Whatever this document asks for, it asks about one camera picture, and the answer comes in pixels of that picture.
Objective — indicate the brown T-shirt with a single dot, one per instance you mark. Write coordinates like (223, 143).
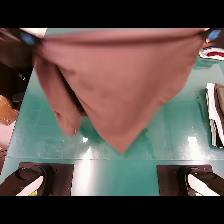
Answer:
(120, 83)

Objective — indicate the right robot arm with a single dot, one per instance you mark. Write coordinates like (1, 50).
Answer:
(200, 181)

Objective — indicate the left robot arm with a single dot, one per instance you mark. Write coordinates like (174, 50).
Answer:
(23, 183)

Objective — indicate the heap of clothes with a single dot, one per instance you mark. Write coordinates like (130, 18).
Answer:
(216, 113)

